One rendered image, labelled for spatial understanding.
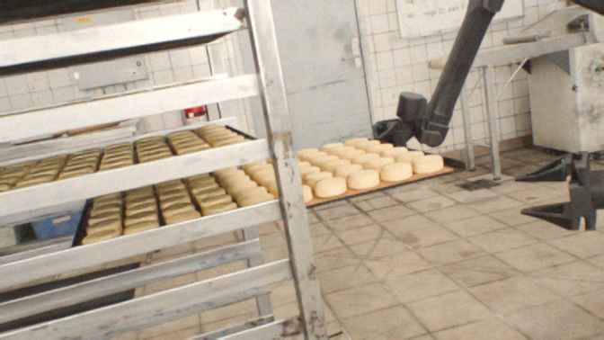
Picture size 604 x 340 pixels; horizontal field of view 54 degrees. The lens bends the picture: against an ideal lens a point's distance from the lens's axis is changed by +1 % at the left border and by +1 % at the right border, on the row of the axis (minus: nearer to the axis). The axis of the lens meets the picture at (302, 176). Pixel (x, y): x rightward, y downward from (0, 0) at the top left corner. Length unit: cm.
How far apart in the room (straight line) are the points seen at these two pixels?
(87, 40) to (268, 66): 23
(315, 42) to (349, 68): 35
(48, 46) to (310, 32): 419
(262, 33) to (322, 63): 414
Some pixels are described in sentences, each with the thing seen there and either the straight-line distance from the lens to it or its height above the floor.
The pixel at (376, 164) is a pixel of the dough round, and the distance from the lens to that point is 99.
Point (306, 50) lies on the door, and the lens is 490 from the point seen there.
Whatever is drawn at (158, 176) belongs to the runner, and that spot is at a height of 104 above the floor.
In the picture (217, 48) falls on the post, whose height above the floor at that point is 121.
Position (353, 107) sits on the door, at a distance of 501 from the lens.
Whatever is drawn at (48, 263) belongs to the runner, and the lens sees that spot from 84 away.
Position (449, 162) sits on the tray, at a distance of 100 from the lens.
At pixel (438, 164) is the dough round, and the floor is 96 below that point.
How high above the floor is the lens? 118
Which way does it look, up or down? 12 degrees down
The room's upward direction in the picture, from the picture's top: 10 degrees counter-clockwise
